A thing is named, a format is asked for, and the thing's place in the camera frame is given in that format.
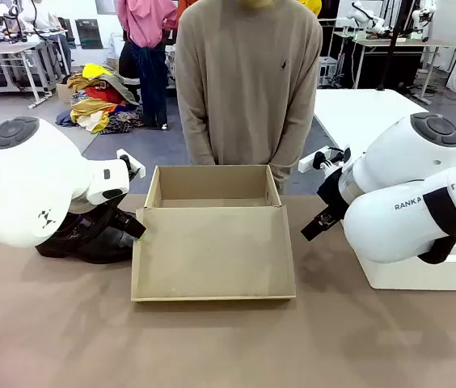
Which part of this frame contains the white plastic storage box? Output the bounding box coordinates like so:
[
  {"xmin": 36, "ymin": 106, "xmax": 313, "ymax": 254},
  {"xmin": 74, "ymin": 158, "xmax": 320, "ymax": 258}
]
[{"xmin": 351, "ymin": 234, "xmax": 456, "ymax": 291}]

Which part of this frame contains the black equipment case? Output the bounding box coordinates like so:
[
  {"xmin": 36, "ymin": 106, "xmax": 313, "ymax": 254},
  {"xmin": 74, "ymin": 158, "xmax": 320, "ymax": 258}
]
[{"xmin": 75, "ymin": 18, "xmax": 104, "ymax": 50}]

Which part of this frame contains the colourful pile of clothes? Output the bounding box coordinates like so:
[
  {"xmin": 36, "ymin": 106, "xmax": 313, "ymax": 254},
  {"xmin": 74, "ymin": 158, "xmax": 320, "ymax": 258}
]
[{"xmin": 55, "ymin": 62, "xmax": 145, "ymax": 135}]

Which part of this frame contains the white plastic crate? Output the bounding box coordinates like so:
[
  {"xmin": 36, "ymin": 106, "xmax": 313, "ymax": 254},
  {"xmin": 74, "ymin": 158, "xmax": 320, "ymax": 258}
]
[{"xmin": 317, "ymin": 56, "xmax": 340, "ymax": 87}]

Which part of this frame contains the person in tan sweater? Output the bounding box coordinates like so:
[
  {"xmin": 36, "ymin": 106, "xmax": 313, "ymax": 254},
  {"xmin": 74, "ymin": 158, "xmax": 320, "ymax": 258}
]
[{"xmin": 175, "ymin": 0, "xmax": 324, "ymax": 194}]

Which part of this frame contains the person in pink top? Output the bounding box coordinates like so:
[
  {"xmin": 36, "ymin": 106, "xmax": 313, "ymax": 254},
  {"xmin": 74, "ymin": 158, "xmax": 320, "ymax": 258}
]
[{"xmin": 116, "ymin": 0, "xmax": 179, "ymax": 131}]

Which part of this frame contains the black tripod pole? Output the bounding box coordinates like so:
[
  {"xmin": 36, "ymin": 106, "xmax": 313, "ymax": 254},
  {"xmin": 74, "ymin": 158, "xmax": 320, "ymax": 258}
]
[{"xmin": 375, "ymin": 0, "xmax": 406, "ymax": 92}]

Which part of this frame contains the person in blue jeans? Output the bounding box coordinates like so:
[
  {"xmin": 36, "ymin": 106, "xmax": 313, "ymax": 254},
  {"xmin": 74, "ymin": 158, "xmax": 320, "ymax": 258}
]
[{"xmin": 29, "ymin": 0, "xmax": 74, "ymax": 78}]

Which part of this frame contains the small cardboard floor box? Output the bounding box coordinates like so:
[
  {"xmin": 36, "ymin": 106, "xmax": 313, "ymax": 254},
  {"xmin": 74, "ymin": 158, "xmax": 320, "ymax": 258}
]
[{"xmin": 56, "ymin": 82, "xmax": 74, "ymax": 104}]

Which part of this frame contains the person in yellow top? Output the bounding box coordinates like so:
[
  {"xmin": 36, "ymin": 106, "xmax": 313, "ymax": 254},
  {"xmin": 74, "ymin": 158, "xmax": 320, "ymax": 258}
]
[{"xmin": 299, "ymin": 0, "xmax": 323, "ymax": 17}]

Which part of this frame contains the brown cardboard shoe box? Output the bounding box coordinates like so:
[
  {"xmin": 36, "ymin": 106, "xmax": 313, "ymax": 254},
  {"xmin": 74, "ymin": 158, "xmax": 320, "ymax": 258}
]
[{"xmin": 130, "ymin": 164, "xmax": 297, "ymax": 303}]

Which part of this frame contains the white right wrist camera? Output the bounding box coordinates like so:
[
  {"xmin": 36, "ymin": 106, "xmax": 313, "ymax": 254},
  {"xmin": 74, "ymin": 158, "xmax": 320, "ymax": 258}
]
[{"xmin": 298, "ymin": 145, "xmax": 353, "ymax": 174}]

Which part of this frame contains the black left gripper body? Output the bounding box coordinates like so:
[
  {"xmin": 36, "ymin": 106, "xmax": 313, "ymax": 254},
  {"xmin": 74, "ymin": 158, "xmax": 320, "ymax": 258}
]
[{"xmin": 64, "ymin": 200, "xmax": 127, "ymax": 244}]

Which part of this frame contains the black leather buckle shoe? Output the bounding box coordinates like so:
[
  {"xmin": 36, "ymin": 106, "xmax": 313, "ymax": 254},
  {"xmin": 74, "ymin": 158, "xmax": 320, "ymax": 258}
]
[{"xmin": 36, "ymin": 217, "xmax": 140, "ymax": 264}]

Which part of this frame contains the black arm strap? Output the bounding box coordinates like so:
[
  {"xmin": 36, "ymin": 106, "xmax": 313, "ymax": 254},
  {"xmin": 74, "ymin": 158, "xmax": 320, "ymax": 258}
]
[{"xmin": 417, "ymin": 188, "xmax": 456, "ymax": 265}]

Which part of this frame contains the person in orange top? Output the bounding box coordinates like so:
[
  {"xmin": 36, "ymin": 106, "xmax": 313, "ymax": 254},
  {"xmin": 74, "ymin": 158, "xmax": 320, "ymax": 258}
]
[{"xmin": 177, "ymin": 0, "xmax": 197, "ymax": 19}]

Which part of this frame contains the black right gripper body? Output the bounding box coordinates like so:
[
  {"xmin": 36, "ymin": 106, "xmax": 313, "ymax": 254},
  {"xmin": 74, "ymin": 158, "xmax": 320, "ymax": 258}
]
[{"xmin": 316, "ymin": 166, "xmax": 351, "ymax": 222}]

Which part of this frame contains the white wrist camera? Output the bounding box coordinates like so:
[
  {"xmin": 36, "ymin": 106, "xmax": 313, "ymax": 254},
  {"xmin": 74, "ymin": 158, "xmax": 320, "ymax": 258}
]
[
  {"xmin": 116, "ymin": 148, "xmax": 146, "ymax": 179},
  {"xmin": 298, "ymin": 145, "xmax": 353, "ymax": 174}
]

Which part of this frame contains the white frame workbench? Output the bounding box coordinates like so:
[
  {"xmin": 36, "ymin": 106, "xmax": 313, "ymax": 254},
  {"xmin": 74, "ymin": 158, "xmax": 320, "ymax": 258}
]
[{"xmin": 0, "ymin": 38, "xmax": 71, "ymax": 110}]

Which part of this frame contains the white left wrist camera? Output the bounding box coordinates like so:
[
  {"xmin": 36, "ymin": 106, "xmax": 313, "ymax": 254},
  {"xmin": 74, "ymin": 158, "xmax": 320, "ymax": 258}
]
[{"xmin": 116, "ymin": 148, "xmax": 146, "ymax": 179}]

